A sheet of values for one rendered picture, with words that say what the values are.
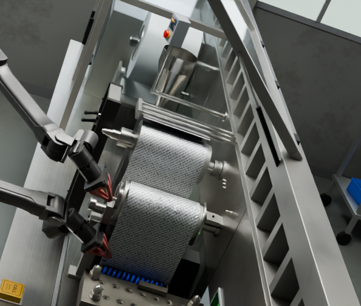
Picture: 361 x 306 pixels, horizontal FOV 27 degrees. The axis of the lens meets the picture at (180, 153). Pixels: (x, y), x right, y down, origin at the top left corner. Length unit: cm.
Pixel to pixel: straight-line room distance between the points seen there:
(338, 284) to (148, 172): 106
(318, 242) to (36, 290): 105
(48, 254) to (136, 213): 43
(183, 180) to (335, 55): 369
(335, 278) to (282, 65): 443
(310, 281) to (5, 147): 358
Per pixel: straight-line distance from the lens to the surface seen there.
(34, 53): 574
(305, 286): 170
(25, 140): 519
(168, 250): 242
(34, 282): 252
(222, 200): 253
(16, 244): 264
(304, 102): 621
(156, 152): 251
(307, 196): 195
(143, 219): 236
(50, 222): 232
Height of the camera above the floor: 243
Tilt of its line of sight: 25 degrees down
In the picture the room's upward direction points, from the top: 24 degrees clockwise
